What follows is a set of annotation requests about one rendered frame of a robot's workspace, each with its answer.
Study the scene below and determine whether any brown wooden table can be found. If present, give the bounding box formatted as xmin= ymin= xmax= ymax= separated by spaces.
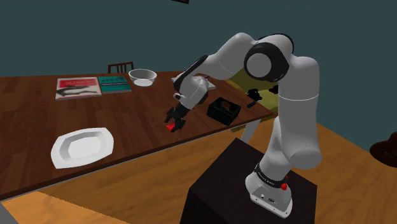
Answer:
xmin=0 ymin=71 xmax=274 ymax=202

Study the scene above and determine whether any black decorated box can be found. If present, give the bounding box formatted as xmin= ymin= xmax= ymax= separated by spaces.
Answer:
xmin=205 ymin=96 xmax=242 ymax=127

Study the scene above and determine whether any white bowl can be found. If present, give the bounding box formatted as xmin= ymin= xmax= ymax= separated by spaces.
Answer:
xmin=128 ymin=68 xmax=158 ymax=88

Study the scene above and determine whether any teal book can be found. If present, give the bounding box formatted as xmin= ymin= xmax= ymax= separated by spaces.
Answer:
xmin=97 ymin=75 xmax=133 ymax=95

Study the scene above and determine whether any dark wooden chair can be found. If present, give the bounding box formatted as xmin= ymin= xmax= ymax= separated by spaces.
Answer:
xmin=107 ymin=60 xmax=135 ymax=74

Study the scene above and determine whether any yellow chair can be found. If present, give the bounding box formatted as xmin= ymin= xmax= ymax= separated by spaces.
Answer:
xmin=225 ymin=68 xmax=280 ymax=116

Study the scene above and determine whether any black robot stand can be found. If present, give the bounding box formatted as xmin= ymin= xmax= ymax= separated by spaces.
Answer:
xmin=179 ymin=137 xmax=318 ymax=224

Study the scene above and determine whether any white angular plate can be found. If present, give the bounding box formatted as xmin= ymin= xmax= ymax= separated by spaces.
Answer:
xmin=50 ymin=127 xmax=115 ymax=170

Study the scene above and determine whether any red and white book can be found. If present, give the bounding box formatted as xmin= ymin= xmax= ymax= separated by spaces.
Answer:
xmin=55 ymin=76 xmax=103 ymax=101

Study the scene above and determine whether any dark brown hat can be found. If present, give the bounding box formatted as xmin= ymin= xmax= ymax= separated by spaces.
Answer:
xmin=369 ymin=131 xmax=397 ymax=169

